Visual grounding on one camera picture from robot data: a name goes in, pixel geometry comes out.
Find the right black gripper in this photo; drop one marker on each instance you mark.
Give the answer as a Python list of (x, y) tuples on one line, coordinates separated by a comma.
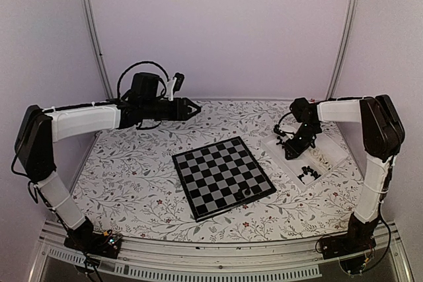
[(294, 149)]

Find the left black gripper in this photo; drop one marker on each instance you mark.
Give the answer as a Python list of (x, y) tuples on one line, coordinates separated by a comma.
[(180, 112)]

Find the white plastic compartment tray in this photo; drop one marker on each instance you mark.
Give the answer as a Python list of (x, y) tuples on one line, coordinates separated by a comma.
[(293, 167)]

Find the black and grey chessboard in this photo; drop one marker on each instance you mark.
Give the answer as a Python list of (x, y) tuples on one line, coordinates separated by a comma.
[(210, 175)]

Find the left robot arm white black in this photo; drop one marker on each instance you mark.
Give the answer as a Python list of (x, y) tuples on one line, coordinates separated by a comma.
[(44, 132)]

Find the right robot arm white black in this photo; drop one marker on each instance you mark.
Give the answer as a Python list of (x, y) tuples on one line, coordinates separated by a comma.
[(382, 134)]

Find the black chess piece in tray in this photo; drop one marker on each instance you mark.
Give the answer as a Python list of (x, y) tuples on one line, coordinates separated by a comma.
[(308, 175)]

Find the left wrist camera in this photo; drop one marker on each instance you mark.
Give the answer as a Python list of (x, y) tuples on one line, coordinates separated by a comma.
[(174, 85)]

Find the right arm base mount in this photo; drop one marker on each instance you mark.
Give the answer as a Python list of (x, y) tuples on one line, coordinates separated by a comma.
[(359, 254)]

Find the right aluminium frame post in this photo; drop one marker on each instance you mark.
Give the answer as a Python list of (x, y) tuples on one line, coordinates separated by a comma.
[(342, 49)]

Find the aluminium frame post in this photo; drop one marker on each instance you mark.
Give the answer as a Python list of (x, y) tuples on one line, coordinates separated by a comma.
[(97, 50), (342, 49)]

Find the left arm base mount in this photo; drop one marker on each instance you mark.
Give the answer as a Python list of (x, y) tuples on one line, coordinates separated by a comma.
[(106, 244)]

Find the left aluminium frame post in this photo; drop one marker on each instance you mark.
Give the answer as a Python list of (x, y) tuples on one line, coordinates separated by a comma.
[(97, 50)]

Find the front aluminium rail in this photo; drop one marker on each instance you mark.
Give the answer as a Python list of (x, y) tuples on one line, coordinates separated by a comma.
[(155, 260)]

